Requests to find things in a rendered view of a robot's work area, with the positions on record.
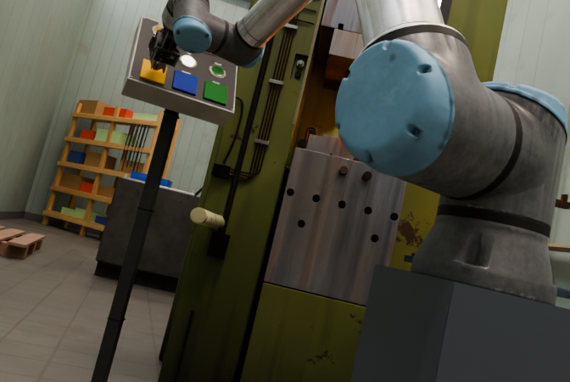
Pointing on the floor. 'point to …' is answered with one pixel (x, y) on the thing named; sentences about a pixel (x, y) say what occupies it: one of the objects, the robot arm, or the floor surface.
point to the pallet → (19, 243)
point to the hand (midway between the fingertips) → (156, 64)
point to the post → (135, 248)
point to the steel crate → (181, 218)
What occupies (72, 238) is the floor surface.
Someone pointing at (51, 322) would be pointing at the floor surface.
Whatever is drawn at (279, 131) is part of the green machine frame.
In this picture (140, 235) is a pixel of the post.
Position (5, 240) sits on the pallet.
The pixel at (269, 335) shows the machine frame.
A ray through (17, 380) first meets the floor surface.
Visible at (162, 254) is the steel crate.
